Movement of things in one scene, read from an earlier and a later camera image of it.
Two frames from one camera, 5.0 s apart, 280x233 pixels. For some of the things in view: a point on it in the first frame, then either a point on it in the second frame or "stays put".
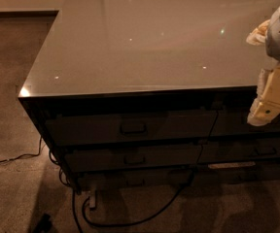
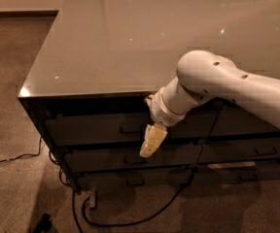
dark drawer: (132, 180) stays put
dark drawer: (132, 128) stays put
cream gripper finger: (276, 88) → (154, 136)
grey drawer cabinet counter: (138, 88) stays put
